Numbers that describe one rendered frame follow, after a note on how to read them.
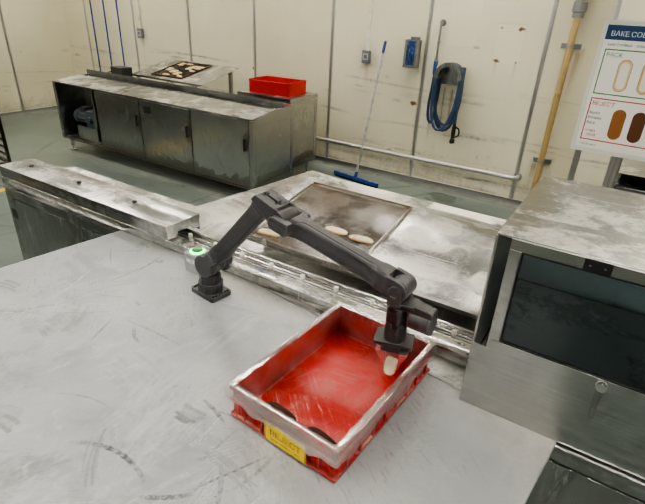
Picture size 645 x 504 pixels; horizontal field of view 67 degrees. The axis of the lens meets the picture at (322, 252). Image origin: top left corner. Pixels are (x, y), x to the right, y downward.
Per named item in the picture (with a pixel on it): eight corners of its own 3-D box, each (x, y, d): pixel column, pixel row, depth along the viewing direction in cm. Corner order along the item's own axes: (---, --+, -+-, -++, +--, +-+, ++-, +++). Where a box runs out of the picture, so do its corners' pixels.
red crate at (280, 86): (248, 91, 515) (248, 78, 509) (267, 87, 543) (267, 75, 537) (288, 97, 494) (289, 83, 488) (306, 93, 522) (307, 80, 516)
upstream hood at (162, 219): (1, 178, 253) (-3, 162, 249) (35, 170, 267) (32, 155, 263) (167, 243, 195) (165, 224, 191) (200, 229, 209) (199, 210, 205)
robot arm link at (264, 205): (279, 177, 139) (255, 186, 132) (307, 215, 138) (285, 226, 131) (212, 251, 169) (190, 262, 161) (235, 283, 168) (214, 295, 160)
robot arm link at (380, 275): (289, 217, 143) (265, 229, 135) (293, 201, 140) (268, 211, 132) (416, 292, 127) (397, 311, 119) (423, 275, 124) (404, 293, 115)
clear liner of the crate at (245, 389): (223, 414, 119) (221, 384, 114) (337, 324, 154) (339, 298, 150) (336, 490, 102) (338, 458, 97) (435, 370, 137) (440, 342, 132)
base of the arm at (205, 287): (190, 290, 170) (212, 303, 163) (188, 270, 166) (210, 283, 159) (210, 281, 175) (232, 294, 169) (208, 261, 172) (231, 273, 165)
